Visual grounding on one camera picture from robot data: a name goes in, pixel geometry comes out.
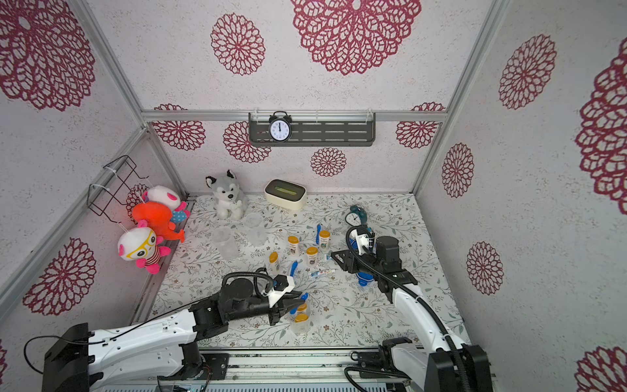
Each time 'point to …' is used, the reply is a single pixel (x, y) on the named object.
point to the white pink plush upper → (166, 195)
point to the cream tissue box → (286, 194)
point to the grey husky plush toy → (230, 201)
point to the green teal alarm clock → (357, 216)
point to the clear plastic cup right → (256, 232)
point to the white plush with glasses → (142, 246)
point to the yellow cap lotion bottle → (302, 307)
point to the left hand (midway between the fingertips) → (301, 298)
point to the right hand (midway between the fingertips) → (335, 252)
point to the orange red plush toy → (157, 216)
